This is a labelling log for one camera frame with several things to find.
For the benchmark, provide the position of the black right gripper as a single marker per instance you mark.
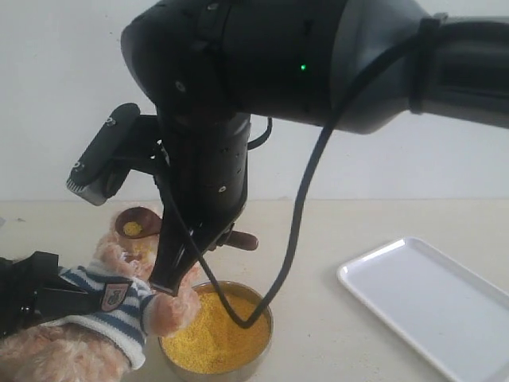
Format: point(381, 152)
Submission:
point(203, 191)

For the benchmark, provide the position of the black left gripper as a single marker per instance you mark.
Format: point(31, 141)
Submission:
point(33, 291)

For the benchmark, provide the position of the dark wooden spoon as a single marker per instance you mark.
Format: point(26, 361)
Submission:
point(141, 222)

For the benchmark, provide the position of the pink teddy bear striped sweater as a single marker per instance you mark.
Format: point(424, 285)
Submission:
point(103, 346)

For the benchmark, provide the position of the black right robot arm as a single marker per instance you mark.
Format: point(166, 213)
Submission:
point(208, 66)

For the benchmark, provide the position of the steel bowl of yellow millet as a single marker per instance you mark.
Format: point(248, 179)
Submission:
point(213, 347)

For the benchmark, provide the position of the white rectangular plastic tray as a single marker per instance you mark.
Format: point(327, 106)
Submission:
point(448, 314)

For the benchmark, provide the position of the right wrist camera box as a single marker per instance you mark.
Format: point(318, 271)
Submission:
point(88, 176)

